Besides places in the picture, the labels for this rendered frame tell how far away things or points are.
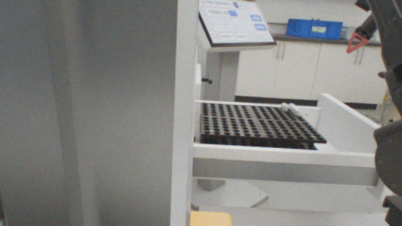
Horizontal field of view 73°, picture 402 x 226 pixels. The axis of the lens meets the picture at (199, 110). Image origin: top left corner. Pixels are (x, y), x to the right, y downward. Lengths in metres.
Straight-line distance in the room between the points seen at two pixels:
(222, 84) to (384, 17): 1.16
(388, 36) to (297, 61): 3.35
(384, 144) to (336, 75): 3.69
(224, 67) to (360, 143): 1.01
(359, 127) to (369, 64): 3.56
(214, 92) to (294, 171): 1.07
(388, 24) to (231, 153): 0.27
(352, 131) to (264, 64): 3.05
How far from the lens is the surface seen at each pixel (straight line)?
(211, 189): 1.78
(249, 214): 0.53
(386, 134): 0.30
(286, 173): 0.48
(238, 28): 1.45
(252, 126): 0.54
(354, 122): 0.61
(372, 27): 1.25
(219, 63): 1.46
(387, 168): 0.30
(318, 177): 0.51
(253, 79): 3.63
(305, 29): 3.86
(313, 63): 3.81
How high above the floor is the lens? 1.10
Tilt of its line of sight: 20 degrees down
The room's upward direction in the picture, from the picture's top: 4 degrees clockwise
